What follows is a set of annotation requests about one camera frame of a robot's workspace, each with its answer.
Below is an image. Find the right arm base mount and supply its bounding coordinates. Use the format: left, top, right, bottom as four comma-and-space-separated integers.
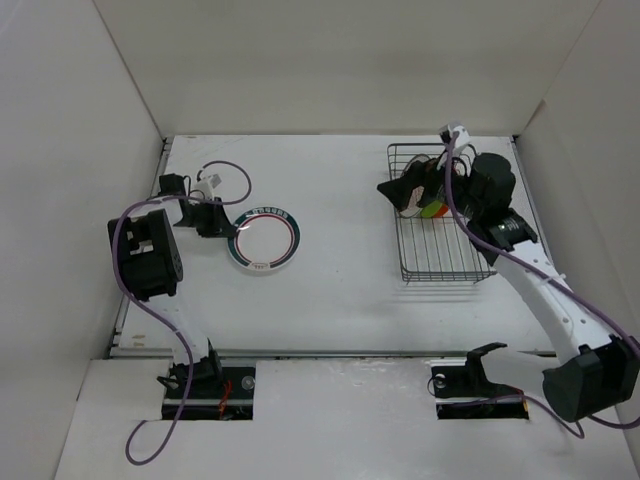
427, 359, 529, 420

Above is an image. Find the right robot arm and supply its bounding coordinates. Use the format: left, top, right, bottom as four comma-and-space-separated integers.
376, 153, 639, 427

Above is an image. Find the orange sunburst white plate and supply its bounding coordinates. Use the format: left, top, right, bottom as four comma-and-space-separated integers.
398, 154, 431, 218

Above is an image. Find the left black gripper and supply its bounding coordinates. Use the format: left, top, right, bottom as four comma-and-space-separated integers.
174, 196, 236, 238

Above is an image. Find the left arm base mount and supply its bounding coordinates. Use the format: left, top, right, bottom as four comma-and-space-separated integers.
156, 362, 256, 421

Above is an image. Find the lime green plate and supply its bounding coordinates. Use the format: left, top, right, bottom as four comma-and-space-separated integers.
420, 201, 442, 218

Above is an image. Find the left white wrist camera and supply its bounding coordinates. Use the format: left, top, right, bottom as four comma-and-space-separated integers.
191, 174, 222, 200

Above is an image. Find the green rimmed white plate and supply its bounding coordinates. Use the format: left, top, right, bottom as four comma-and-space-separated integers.
227, 206, 301, 273

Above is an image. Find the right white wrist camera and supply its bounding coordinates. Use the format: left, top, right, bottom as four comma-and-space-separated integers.
439, 122, 471, 152

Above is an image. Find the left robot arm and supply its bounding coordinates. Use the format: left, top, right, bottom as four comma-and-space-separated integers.
107, 174, 237, 397

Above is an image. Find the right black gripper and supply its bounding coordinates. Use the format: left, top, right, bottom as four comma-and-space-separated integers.
376, 149, 483, 221

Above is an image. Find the black wire dish rack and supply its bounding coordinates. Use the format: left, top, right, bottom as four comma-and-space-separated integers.
386, 142, 496, 283

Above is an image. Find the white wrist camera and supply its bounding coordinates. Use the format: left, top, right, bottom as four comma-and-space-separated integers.
439, 122, 471, 152
191, 174, 222, 200

